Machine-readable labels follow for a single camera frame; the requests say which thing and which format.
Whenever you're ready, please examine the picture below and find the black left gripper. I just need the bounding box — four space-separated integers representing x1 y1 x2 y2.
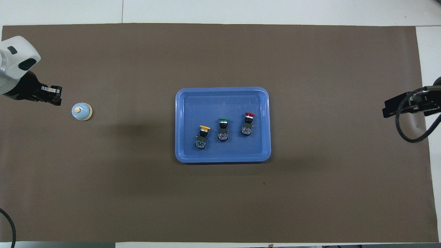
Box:
7 70 63 106

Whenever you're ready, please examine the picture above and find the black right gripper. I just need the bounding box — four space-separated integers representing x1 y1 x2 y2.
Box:
382 90 441 118

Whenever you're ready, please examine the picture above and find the yellow push button switch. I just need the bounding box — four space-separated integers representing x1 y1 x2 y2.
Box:
195 125 211 149

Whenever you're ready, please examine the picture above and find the red push button switch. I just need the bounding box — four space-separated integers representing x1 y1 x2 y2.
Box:
240 112 256 136

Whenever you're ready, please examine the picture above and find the green push button switch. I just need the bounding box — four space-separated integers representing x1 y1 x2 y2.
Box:
217 118 230 142

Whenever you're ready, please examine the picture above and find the light blue desk bell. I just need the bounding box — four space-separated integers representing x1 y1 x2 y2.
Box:
71 103 93 121

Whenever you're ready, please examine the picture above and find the blue plastic tray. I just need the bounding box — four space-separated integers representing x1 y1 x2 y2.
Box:
175 87 271 164

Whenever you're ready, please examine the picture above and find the brown paper table mat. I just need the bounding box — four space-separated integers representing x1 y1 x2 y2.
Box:
0 23 440 244

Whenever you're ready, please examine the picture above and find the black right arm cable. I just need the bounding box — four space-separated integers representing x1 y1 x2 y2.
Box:
395 87 441 143

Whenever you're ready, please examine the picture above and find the black loose cable loop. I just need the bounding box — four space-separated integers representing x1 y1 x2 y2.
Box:
0 208 17 248

